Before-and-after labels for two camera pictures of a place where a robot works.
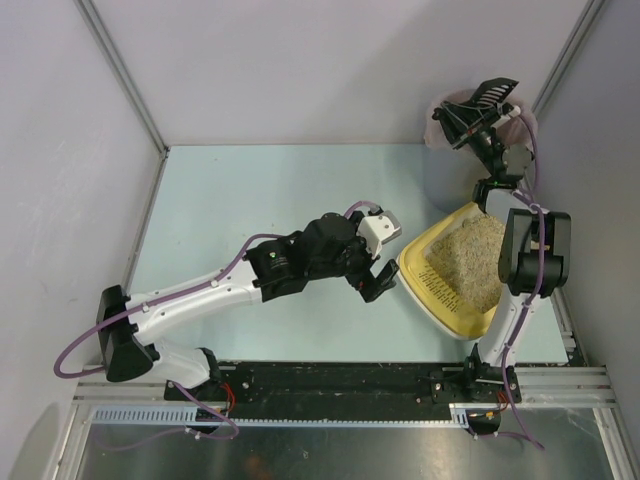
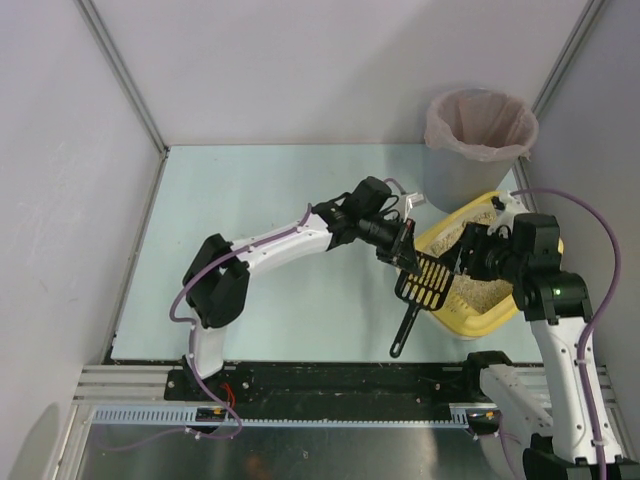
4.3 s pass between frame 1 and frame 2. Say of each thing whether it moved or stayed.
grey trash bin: stayed
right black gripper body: moved
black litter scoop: moved
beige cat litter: stayed
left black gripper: moved
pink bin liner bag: stayed
